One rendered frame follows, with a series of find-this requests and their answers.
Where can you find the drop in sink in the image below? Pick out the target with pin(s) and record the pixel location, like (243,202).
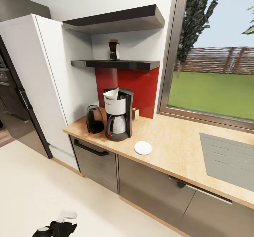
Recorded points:
(228,160)

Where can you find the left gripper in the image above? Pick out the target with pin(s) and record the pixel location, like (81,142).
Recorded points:
(64,229)

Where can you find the dishwasher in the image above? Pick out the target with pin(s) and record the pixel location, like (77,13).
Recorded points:
(96,163)

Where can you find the bottle of coffee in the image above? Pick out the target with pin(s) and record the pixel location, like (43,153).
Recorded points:
(114,50)

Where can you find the paper coffee filter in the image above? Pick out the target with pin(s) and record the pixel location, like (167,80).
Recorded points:
(112,95)

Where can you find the electric kettle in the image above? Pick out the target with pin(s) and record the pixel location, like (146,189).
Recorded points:
(94,119)

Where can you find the coffee maker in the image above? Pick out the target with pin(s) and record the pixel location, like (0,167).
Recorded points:
(119,114)

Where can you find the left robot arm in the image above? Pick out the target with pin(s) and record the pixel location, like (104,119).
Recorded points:
(58,228)

